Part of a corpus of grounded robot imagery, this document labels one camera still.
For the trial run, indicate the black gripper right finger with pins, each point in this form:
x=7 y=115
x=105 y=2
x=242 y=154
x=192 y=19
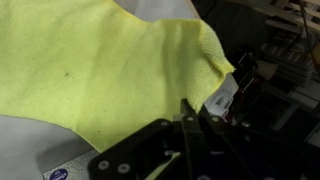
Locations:
x=254 y=156

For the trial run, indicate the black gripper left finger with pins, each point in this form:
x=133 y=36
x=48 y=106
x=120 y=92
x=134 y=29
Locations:
x=193 y=140

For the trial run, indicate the yellow-green microfiber towel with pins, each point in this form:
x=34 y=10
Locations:
x=94 y=68

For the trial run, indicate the grey tissue box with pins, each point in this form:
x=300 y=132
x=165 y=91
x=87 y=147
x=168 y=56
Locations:
x=74 y=169

